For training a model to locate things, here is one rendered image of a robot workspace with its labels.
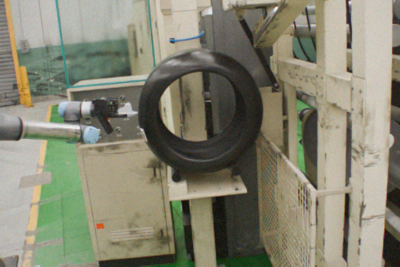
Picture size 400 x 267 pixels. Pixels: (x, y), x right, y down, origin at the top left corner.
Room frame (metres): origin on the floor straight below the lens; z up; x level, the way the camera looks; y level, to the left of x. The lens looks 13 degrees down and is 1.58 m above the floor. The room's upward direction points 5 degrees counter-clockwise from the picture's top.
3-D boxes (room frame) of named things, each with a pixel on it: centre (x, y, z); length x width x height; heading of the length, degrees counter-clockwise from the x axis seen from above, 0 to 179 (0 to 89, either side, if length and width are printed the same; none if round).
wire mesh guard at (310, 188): (1.67, -0.34, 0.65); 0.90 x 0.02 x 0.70; 4
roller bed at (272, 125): (2.12, -0.36, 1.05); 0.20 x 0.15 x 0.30; 4
